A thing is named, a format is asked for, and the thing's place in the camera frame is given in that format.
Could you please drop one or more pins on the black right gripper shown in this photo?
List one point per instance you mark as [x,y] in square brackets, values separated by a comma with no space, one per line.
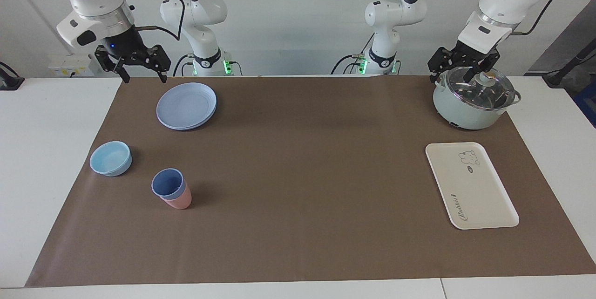
[122,44]

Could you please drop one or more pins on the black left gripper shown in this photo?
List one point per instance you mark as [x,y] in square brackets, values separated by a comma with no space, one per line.
[470,55]

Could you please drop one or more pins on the blue plastic cup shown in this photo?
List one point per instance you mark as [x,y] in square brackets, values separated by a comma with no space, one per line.
[167,183]

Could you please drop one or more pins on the pink plastic cup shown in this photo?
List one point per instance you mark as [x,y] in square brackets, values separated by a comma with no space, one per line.
[179,201]

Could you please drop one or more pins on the cream rabbit print tray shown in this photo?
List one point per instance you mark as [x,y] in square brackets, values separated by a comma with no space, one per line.
[470,187]

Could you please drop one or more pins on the glass pot lid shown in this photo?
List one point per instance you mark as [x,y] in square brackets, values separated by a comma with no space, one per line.
[484,91]

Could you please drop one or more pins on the pale green cooking pot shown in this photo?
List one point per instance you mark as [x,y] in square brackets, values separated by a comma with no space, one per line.
[461,116]

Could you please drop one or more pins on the blue plastic plate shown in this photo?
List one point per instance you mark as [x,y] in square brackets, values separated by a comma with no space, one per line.
[186,105]

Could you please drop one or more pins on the white power strip box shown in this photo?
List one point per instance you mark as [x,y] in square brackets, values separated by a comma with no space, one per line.
[70,65]

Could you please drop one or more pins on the light blue bowl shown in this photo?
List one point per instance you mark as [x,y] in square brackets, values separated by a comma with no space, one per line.
[111,158]

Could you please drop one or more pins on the black stand base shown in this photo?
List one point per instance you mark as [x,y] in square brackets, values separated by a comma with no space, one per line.
[565,70]

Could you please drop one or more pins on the black table clamp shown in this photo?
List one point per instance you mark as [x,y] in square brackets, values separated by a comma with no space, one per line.
[9,80]

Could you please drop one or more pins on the blue crate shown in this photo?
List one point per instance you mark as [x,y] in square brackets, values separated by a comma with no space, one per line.
[587,103]

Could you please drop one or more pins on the brown table mat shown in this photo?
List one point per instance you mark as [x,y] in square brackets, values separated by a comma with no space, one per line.
[302,196]

